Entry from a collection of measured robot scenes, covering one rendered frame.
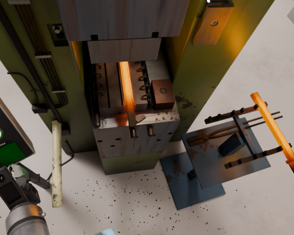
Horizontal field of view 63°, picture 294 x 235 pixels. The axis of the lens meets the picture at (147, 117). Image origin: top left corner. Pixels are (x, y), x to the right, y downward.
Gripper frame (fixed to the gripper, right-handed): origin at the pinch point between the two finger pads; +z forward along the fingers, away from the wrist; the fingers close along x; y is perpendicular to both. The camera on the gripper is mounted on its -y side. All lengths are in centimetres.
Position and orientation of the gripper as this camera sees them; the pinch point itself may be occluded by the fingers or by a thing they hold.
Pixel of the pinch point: (10, 165)
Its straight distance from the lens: 90.2
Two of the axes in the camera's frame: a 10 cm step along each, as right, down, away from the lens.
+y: 1.9, 7.6, 6.3
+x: 8.3, -4.7, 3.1
